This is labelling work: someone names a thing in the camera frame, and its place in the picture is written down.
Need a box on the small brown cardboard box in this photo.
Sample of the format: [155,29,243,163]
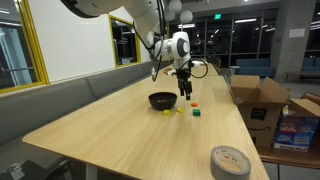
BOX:
[288,92,320,118]

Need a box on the low wooden bench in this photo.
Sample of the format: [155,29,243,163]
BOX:
[284,70,320,83]

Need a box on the grey upholstered wall bench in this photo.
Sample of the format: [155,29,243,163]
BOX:
[0,59,171,174]

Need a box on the open cardboard box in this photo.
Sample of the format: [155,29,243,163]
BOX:
[223,74,292,149]

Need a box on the long blue sofa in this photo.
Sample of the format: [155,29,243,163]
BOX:
[301,57,320,73]

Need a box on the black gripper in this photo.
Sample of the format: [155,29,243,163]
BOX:
[175,68,194,101]

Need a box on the short blue sofa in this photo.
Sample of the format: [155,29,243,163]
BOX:
[235,58,276,79]

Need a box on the grey duct tape roll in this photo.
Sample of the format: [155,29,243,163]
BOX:
[210,145,253,180]

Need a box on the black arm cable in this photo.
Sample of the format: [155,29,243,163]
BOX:
[132,0,210,83]

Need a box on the dark wooden chair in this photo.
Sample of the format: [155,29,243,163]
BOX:
[209,56,223,74]

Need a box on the yellow framed window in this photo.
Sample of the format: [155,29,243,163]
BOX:
[0,0,50,95]
[108,14,142,69]

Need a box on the white globe pendant lamp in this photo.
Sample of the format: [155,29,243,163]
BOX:
[165,11,176,22]
[179,9,194,24]
[168,0,183,14]

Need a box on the white paper pillar sign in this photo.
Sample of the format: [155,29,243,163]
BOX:
[288,28,306,39]

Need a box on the colourful printed snack box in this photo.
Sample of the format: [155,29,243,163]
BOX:
[272,114,320,153]

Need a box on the black bowl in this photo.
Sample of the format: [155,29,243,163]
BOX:
[148,92,178,111]

